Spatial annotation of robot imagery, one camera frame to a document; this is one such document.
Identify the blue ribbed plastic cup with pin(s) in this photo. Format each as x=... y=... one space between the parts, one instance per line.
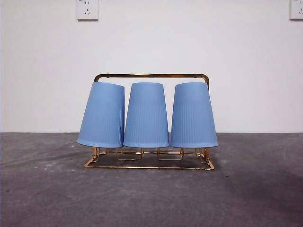
x=101 y=118
x=146 y=118
x=194 y=118

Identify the white wall socket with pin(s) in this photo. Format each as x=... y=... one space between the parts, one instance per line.
x=297 y=10
x=87 y=10

